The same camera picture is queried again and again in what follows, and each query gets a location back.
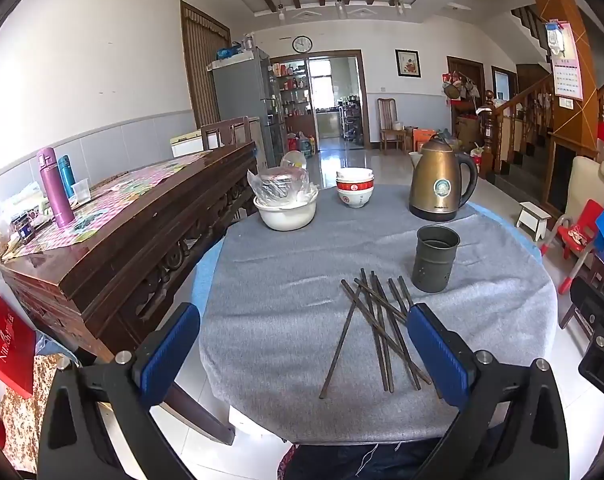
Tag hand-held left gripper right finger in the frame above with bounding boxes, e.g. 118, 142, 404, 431
406, 302, 570, 480

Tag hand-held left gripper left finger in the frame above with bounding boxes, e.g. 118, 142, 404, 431
37, 302, 201, 480

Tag pile of dark chopsticks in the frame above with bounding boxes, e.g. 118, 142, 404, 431
319, 267, 433, 400

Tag dark metal chopstick holder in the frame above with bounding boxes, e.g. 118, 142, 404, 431
413, 225, 461, 294

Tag light blue table cover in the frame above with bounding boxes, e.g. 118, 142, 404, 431
191, 202, 543, 313

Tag carved wooden sideboard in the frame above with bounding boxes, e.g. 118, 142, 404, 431
0, 141, 261, 447

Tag dark wooden stool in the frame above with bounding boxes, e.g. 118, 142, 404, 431
559, 251, 604, 332

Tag red plastic child chair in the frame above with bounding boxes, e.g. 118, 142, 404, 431
539, 198, 604, 295

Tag grey tablecloth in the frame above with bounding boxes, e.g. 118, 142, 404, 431
198, 184, 558, 446

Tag patterned floor mat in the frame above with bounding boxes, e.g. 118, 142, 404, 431
1, 354, 59, 472

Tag small white stool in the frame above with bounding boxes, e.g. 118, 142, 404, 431
515, 201, 553, 242

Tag red paper bag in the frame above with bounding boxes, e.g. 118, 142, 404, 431
0, 287, 37, 400

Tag gold electric kettle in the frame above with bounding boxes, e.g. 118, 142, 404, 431
408, 132, 479, 222

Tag floral sideboard cover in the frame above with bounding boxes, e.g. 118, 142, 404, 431
1, 151, 214, 262

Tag white basin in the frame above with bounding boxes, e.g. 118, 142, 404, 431
253, 194, 319, 232

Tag beige armchair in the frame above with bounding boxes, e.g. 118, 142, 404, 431
564, 155, 604, 217

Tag clear plastic cup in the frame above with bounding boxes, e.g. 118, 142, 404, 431
71, 178, 93, 206

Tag small dark box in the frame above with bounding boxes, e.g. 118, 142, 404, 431
10, 211, 38, 246

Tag purple thermos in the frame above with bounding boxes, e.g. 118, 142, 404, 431
37, 147, 76, 229

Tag clear plastic bag with tins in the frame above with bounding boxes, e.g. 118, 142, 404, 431
247, 166, 319, 207

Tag teal thermos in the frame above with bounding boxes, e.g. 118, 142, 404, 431
57, 155, 78, 200

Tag white chest freezer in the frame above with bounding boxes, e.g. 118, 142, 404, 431
170, 130, 206, 159

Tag orange cardboard box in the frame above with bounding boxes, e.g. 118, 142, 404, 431
412, 128, 438, 154

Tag wooden armchair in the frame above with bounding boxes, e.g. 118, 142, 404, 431
200, 116, 253, 152

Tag clear plastic container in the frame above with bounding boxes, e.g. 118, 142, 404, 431
280, 150, 311, 171

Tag tall-backed wooden chair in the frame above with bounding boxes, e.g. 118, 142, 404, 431
377, 98, 407, 152

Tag bottles on the floor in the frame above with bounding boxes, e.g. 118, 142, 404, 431
284, 132, 318, 159

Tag wooden staircase railing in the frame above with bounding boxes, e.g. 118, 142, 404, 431
482, 66, 556, 177

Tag grey refrigerator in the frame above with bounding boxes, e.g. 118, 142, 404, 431
211, 48, 286, 169

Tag brown wooden door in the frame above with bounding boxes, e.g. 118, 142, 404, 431
180, 0, 232, 132

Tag shelf of groceries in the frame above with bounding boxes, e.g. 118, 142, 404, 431
274, 60, 313, 119

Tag wall calendar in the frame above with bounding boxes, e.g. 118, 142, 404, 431
553, 58, 585, 101

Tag framed wall picture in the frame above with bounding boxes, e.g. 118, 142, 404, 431
395, 49, 422, 79

